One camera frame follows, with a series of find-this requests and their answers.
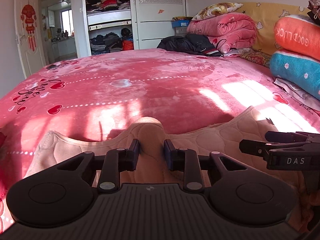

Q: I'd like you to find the pink quilted pajama top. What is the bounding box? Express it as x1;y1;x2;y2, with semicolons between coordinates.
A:
26;107;314;232

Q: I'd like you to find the dark clothes lower shelf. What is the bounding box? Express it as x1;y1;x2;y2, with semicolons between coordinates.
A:
89;28;134;56

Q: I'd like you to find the white bedroom door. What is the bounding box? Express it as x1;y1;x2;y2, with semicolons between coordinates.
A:
14;0;46;78

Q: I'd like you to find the pink heart print bed blanket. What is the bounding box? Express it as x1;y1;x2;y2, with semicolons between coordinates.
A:
1;49;319;231

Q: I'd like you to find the teal flower print pillow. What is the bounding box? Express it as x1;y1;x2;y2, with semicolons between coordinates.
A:
270;50;319;100

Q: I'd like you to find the black jacket on bed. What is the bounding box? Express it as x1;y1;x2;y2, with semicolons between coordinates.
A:
157;34;222;57

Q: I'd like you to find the orange good luck pillow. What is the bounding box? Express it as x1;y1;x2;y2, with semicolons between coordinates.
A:
274;15;319;61

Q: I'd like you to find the folded pink fleece blanket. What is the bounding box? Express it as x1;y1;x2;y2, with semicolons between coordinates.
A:
187;12;257;54

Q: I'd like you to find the yellow cartoon headboard cover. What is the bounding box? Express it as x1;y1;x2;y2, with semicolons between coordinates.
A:
235;2;310;55

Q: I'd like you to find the blue box by wardrobe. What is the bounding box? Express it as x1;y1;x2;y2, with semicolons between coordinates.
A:
171;20;190;28

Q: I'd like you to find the floral yellow white pillow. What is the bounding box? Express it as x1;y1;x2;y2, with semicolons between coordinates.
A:
192;2;243;21

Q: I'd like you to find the folded mauve puffer jacket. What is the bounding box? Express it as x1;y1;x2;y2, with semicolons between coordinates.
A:
307;0;320;25

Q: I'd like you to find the white wardrobe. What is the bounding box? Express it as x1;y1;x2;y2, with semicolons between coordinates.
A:
71;0;186;57

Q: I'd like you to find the red chinese knot ornament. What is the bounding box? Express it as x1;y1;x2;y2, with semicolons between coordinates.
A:
20;0;37;51

